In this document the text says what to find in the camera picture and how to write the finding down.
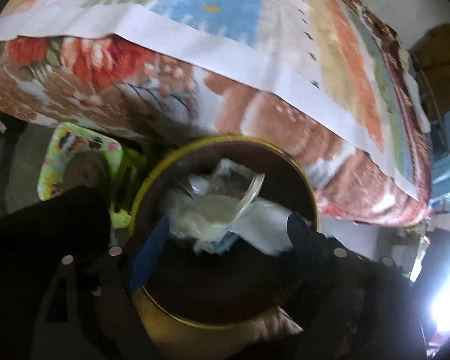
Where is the dark round trash bin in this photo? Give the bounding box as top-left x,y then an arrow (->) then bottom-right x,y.
130,135 -> 320,359

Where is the pale green plastic pouch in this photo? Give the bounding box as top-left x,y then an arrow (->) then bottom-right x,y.
161,190 -> 241,242

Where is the clear plastic tray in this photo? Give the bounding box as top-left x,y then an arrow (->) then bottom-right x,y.
187,158 -> 266,220

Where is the mustard yellow hanging garment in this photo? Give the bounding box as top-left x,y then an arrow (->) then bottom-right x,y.
410,24 -> 450,120

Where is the striped colourful bed mat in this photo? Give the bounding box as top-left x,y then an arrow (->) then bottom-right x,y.
0,0 -> 419,197

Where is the floral red brown blanket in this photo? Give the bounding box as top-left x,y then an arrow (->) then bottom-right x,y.
0,0 -> 434,228

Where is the green cartoon child stool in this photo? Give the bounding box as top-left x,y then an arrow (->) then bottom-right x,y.
37,123 -> 147,229

